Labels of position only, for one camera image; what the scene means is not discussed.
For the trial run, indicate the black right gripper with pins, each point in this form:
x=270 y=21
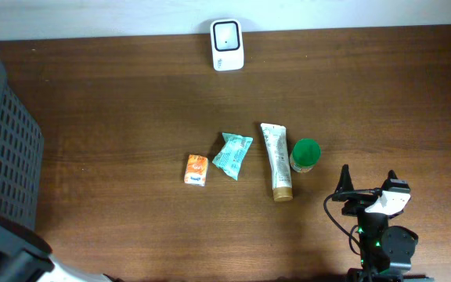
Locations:
x=344 y=190

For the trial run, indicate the green lid jar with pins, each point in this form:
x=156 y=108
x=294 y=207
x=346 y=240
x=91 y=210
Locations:
x=305 y=155

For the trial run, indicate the white tube gold cap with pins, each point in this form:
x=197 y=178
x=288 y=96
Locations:
x=276 y=146

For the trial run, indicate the teal snack packet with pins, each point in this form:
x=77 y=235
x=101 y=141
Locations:
x=231 y=156

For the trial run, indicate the small orange carton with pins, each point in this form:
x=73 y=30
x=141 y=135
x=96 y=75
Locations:
x=196 y=170

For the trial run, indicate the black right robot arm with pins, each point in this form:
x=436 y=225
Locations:
x=385 y=251

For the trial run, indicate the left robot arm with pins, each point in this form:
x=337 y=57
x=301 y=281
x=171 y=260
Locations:
x=226 y=234

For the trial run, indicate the white barcode scanner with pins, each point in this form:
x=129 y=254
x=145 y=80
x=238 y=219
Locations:
x=227 y=45

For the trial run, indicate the dark grey mesh basket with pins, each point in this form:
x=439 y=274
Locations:
x=21 y=151

